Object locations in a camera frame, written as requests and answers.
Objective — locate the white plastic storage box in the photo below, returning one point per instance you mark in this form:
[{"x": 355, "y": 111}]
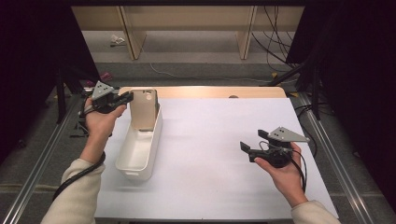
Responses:
[{"x": 137, "y": 155}]

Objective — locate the black tripod stand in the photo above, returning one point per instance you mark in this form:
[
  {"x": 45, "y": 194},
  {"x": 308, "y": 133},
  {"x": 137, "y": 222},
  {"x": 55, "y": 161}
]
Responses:
[{"x": 306, "y": 77}]

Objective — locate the black metal stand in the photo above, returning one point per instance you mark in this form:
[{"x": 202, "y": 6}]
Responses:
[{"x": 61, "y": 96}]

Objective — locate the crumpled white paper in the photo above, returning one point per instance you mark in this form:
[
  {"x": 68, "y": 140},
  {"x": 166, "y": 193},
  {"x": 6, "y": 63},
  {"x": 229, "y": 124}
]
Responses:
[{"x": 117, "y": 40}]

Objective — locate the light wooden bench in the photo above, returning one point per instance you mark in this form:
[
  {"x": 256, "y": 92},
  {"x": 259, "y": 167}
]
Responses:
[{"x": 186, "y": 18}]

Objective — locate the small pink object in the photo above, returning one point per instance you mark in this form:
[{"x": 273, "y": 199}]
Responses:
[{"x": 106, "y": 76}]

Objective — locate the white table mat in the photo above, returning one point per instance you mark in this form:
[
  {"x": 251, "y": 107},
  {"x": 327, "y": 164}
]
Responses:
[{"x": 211, "y": 155}]

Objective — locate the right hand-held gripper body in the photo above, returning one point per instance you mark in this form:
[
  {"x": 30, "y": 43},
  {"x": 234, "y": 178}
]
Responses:
[{"x": 285, "y": 135}]

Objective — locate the person's right hand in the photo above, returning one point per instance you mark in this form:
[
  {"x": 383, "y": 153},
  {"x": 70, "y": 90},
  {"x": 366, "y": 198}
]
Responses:
[{"x": 286, "y": 177}]

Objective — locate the person's left hand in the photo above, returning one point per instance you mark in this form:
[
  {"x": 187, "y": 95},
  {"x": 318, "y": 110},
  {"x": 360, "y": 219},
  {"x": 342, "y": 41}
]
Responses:
[{"x": 99, "y": 124}]

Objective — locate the black curtain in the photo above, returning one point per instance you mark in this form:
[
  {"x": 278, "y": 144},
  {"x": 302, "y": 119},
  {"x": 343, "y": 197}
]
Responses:
[
  {"x": 28, "y": 62},
  {"x": 358, "y": 93}
]

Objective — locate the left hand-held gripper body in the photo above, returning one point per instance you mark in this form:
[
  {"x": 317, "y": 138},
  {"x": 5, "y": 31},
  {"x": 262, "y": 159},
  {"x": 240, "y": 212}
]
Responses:
[{"x": 102, "y": 93}]

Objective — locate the aluminium floor rail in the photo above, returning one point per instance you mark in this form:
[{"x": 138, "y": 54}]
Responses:
[
  {"x": 336, "y": 161},
  {"x": 34, "y": 174}
]

